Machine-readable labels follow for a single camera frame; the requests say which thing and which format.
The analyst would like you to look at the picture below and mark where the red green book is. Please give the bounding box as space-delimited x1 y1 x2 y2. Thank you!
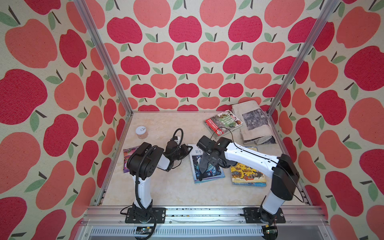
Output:
203 110 244 139

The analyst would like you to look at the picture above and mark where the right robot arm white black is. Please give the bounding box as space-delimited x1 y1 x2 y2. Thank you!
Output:
197 136 300 224

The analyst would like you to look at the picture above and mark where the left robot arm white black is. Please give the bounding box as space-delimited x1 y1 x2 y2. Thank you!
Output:
126 140 193 215

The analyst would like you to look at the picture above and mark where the right aluminium frame post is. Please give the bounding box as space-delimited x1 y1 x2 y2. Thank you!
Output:
267 0 339 117

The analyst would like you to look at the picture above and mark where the aluminium front rail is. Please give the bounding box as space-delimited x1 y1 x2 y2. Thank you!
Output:
74 206 336 240

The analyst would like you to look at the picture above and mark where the white round tape roll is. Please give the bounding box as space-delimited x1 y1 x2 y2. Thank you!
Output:
135 126 149 140

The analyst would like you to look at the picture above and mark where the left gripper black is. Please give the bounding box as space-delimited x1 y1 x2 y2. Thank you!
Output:
172 144 194 162

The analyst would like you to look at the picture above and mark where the grey microfibre cloth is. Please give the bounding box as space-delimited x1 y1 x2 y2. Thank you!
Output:
199 152 214 174

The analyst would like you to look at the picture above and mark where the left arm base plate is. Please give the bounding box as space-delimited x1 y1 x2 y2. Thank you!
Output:
125 206 167 224

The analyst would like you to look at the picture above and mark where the blue science book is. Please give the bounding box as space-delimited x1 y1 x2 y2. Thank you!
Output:
188 144 225 184

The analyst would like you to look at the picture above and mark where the aluminium frame post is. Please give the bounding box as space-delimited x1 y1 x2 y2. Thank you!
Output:
267 0 339 117
74 0 133 117

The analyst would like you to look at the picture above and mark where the blue sunflower magazine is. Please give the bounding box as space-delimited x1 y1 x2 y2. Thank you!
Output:
241 146 259 152

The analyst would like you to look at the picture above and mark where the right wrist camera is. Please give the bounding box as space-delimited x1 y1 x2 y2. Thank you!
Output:
197 136 219 155

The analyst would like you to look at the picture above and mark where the yellow picture book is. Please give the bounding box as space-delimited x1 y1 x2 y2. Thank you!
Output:
230 163 267 188

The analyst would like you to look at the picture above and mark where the left aluminium frame post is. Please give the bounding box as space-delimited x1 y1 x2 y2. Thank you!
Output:
74 0 133 117

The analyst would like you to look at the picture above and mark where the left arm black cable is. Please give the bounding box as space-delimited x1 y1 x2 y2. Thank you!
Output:
134 128 184 217

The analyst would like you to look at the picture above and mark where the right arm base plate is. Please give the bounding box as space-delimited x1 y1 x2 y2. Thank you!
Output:
240 207 286 225

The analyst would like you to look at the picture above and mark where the folded newspaper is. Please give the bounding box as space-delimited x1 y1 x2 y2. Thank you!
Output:
232 100 276 145

